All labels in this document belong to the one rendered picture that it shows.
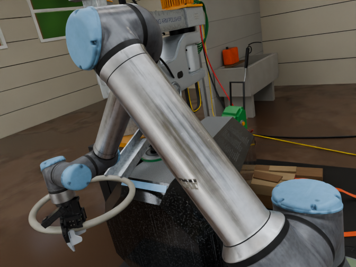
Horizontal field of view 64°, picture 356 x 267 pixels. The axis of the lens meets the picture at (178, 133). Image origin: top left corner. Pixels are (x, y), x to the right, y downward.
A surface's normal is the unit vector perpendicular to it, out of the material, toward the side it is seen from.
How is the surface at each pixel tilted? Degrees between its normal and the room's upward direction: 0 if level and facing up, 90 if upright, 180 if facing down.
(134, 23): 82
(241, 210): 62
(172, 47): 40
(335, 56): 90
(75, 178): 86
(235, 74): 90
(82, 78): 90
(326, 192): 5
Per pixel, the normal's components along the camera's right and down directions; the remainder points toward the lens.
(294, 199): -0.17, -0.95
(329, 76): -0.59, 0.38
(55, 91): 0.79, 0.07
